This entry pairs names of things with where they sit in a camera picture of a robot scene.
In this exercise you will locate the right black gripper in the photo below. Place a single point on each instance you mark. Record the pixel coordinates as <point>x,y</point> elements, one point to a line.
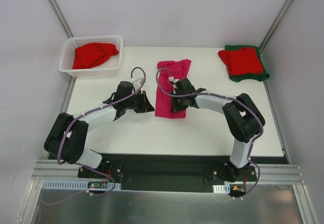
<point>178,102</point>

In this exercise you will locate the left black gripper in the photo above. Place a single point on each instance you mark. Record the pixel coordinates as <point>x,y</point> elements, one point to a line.
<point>140,102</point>

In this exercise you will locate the pink t shirt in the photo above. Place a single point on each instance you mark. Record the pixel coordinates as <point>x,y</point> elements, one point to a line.
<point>178,70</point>

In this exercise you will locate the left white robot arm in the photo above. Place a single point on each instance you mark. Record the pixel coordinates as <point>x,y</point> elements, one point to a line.
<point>67,137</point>

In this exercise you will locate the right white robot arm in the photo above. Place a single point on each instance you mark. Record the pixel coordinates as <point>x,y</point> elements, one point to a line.
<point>243,118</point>

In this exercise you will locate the white plastic basket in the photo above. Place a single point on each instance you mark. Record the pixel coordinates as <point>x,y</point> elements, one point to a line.
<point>109,68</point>

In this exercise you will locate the folded red t shirt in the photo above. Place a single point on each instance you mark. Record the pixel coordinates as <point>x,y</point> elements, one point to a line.
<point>242,61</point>

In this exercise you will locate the folded green t shirt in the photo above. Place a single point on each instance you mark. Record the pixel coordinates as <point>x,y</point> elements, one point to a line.
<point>257,77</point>

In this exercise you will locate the red crumpled t shirt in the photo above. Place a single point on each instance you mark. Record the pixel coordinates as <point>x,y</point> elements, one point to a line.
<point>93,54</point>

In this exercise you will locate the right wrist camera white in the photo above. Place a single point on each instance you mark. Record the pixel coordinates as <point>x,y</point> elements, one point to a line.
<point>173,80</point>

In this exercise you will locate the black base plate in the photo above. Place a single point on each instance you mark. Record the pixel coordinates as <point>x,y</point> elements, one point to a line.
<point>166,173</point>

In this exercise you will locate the right grey cable duct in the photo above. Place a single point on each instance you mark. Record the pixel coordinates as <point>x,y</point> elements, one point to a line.
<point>221,189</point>

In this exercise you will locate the grey cable duct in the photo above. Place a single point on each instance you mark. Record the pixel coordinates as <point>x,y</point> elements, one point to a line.
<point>81,185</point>
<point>221,189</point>

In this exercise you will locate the left grey cable duct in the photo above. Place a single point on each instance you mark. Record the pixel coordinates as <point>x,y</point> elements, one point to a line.
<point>81,185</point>

